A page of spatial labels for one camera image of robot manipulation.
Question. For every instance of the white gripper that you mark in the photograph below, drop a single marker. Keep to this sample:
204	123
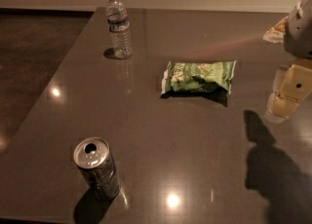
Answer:
299	31

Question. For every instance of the redbull can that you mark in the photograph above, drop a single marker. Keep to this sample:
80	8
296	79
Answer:
93	158

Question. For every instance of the green jalapeno chip bag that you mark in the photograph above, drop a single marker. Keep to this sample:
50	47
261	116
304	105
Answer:
187	77

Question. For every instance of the clear plastic water bottle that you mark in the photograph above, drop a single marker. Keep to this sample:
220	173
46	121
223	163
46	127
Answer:
119	28

